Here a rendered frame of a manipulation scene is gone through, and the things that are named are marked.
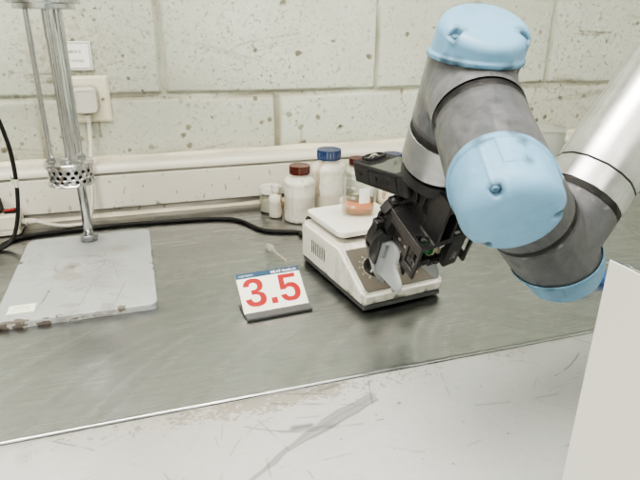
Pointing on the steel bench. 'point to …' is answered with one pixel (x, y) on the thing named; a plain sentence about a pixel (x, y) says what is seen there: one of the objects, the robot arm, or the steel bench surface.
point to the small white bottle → (275, 202)
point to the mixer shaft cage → (58, 171)
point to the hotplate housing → (325, 257)
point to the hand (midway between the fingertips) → (391, 267)
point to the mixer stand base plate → (81, 280)
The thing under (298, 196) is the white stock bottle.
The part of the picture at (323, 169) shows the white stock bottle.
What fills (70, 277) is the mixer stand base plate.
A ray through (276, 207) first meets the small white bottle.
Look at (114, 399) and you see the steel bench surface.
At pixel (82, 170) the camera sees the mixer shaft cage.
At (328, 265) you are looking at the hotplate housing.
